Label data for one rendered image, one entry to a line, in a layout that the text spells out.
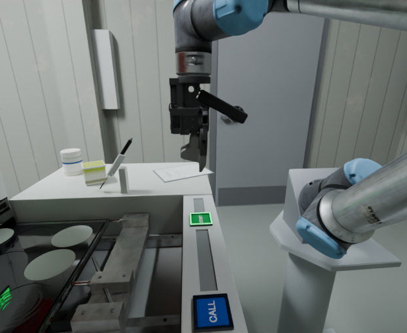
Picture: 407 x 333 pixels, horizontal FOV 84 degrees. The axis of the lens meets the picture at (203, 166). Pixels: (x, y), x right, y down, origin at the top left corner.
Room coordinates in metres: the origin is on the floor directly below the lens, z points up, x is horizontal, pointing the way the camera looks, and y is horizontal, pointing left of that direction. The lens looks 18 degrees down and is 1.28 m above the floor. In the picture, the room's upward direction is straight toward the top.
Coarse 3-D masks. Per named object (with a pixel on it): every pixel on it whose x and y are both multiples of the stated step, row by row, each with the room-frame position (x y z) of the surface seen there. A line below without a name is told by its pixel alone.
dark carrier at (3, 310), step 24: (24, 240) 0.51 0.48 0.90; (48, 240) 0.51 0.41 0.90; (0, 264) 0.42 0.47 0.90; (24, 264) 0.42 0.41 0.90; (72, 264) 0.42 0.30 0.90; (0, 288) 0.36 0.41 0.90; (24, 288) 0.36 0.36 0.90; (48, 288) 0.36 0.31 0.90; (0, 312) 0.30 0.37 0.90; (24, 312) 0.30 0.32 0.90; (48, 312) 0.30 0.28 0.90
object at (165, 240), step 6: (102, 240) 0.58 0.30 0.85; (108, 240) 0.58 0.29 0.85; (114, 240) 0.58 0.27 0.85; (150, 240) 0.58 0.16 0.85; (156, 240) 0.58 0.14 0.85; (162, 240) 0.58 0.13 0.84; (168, 240) 0.59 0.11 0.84; (174, 240) 0.59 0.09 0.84; (180, 240) 0.59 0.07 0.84; (96, 246) 0.57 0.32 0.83; (102, 246) 0.57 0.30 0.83; (108, 246) 0.57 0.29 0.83; (150, 246) 0.58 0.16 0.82; (156, 246) 0.58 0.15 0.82; (162, 246) 0.58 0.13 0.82; (168, 246) 0.59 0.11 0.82
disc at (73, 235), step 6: (72, 228) 0.57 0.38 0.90; (78, 228) 0.57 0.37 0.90; (84, 228) 0.57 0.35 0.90; (90, 228) 0.57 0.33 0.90; (60, 234) 0.54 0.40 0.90; (66, 234) 0.54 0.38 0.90; (72, 234) 0.54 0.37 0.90; (78, 234) 0.54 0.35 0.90; (84, 234) 0.54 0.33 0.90; (90, 234) 0.54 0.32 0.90; (54, 240) 0.51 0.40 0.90; (60, 240) 0.51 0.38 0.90; (66, 240) 0.51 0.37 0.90; (72, 240) 0.51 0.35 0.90; (78, 240) 0.51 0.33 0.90; (84, 240) 0.51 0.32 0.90; (60, 246) 0.48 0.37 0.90; (66, 246) 0.48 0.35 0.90
